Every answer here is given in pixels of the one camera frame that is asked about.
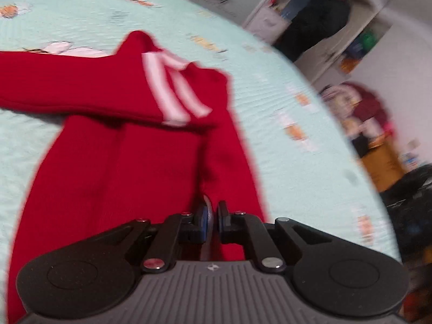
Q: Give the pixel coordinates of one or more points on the white wardrobe with glass doors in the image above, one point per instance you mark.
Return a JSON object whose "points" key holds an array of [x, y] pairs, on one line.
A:
{"points": [[236, 3]]}

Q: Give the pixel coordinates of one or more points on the mint bee-print bedspread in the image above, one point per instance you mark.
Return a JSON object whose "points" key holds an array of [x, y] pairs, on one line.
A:
{"points": [[287, 141]]}

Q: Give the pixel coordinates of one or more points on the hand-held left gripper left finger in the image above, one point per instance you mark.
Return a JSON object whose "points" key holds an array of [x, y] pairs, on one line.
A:
{"points": [[202, 226]]}

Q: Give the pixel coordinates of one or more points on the green bag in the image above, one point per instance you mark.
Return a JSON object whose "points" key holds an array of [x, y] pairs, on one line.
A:
{"points": [[368, 38]]}

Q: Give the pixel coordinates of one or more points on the white drawer cabinet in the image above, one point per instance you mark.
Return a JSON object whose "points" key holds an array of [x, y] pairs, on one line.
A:
{"points": [[266, 23]]}

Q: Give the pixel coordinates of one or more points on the red knit sweater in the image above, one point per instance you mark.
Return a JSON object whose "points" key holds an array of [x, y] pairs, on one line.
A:
{"points": [[101, 175]]}

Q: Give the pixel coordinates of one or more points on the pile of clothes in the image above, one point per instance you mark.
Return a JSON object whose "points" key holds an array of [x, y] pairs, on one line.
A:
{"points": [[364, 108]]}

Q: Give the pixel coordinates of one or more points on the orange packages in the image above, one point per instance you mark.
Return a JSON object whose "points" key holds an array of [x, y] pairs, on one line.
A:
{"points": [[349, 64]]}

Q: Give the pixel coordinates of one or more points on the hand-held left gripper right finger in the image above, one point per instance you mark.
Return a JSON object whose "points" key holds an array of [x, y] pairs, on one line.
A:
{"points": [[222, 224]]}

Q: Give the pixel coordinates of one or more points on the white room door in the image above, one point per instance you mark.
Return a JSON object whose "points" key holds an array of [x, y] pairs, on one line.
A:
{"points": [[324, 64]]}

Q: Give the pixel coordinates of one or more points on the ochre brown object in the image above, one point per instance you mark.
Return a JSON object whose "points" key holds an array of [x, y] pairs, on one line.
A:
{"points": [[384, 165]]}

